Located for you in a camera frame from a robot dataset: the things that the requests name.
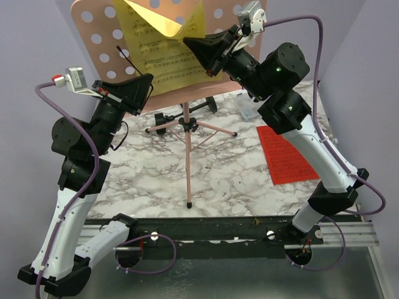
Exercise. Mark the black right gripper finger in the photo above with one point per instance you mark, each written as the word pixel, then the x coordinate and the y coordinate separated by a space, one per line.
pixel 208 52
pixel 223 39

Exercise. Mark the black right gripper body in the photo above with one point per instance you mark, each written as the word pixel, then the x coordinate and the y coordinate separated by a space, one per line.
pixel 228 45

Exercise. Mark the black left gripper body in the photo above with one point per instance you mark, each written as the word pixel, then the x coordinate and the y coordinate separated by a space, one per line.
pixel 107 119

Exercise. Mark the yellow sheet music page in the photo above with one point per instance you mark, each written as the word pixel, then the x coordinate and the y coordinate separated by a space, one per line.
pixel 156 46

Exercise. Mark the pink perforated music stand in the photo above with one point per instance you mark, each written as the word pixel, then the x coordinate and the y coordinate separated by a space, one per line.
pixel 100 31

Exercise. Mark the red paper sheet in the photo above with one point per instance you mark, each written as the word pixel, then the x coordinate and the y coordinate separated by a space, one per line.
pixel 286 165

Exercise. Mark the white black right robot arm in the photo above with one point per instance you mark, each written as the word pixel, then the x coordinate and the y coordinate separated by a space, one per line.
pixel 287 114

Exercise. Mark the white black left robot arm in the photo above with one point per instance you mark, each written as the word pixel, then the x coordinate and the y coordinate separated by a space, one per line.
pixel 62 268

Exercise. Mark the clear plastic compartment box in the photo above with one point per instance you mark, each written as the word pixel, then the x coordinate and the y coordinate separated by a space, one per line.
pixel 245 106

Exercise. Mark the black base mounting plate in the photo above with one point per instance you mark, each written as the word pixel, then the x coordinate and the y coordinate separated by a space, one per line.
pixel 219 238

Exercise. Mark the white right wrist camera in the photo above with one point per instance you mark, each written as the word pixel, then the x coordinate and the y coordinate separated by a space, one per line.
pixel 251 18

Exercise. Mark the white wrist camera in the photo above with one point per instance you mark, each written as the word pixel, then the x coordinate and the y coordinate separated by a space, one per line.
pixel 251 18
pixel 74 80

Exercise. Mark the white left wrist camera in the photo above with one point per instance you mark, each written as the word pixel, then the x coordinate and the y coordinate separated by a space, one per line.
pixel 74 80

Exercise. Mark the aluminium frame rail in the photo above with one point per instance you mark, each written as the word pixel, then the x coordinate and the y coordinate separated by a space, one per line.
pixel 356 234

